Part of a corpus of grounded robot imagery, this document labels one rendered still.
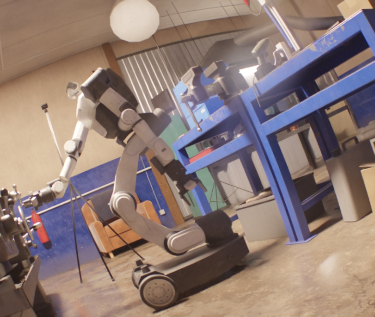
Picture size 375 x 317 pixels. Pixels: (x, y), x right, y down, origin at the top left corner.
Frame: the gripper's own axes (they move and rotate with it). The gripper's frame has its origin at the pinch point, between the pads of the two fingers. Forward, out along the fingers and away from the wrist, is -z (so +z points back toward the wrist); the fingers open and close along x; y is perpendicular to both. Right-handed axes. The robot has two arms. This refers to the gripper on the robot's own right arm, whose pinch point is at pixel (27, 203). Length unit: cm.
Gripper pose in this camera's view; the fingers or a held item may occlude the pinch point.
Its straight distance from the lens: 236.1
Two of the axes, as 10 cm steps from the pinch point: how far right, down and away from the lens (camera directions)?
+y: -4.6, -1.7, 8.7
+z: 8.5, -3.5, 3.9
